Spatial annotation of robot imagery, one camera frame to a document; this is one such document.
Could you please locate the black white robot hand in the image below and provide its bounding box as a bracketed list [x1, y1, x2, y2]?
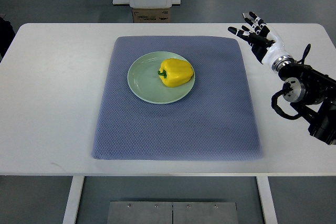
[228, 12, 289, 67]

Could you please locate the yellow bell pepper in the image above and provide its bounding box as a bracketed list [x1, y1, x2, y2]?
[157, 58, 194, 88]

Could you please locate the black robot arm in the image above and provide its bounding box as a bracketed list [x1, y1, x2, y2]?
[271, 44, 335, 145]

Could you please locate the grey floor plate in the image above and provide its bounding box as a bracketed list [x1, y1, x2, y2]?
[242, 12, 254, 20]

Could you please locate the light green plate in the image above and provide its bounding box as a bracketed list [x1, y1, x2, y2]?
[128, 51, 195, 104]

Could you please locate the blue textured mat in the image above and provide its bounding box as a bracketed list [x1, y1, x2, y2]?
[92, 36, 262, 161]

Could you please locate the brown cardboard box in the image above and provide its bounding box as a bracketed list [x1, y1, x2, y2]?
[132, 8, 171, 23]

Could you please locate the right white table leg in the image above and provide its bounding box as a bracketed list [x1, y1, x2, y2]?
[256, 176, 278, 224]

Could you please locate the white table leg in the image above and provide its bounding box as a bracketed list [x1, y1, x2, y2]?
[62, 176, 85, 224]
[256, 176, 278, 224]

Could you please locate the left white table leg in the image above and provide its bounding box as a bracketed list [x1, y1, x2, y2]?
[62, 176, 85, 224]

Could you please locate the dark clothed person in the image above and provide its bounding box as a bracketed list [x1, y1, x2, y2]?
[0, 17, 15, 58]

